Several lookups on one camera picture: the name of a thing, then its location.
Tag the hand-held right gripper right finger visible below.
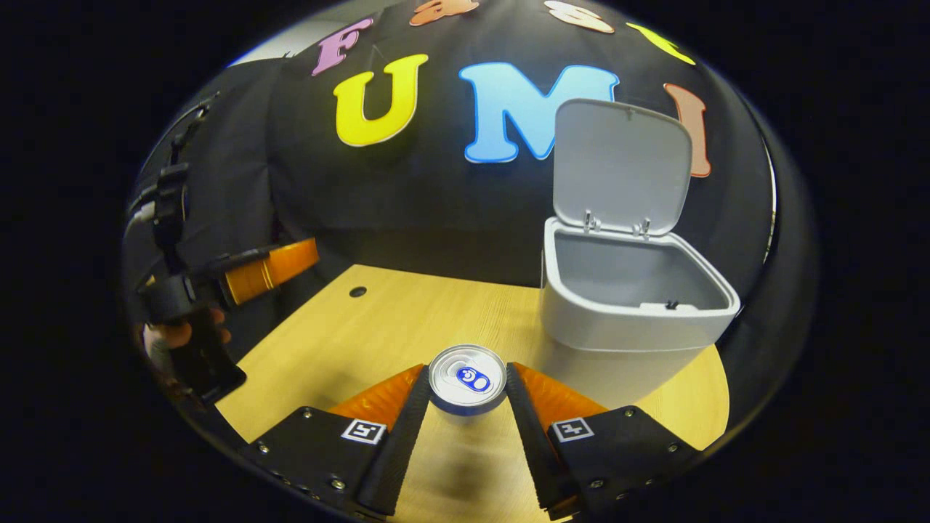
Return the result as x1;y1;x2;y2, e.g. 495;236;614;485
505;361;704;520

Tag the silver pop can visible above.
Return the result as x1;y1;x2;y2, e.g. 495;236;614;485
427;344;508;417

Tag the wooden desktop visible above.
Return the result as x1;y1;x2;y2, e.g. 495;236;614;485
214;264;731;523

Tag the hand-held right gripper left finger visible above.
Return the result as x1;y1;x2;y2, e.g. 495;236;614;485
240;363;434;520

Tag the black backdrop cloth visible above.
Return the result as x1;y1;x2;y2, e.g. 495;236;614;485
124;0;818;437

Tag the white desktop garbage bin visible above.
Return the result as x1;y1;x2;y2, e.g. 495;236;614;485
539;98;742;408

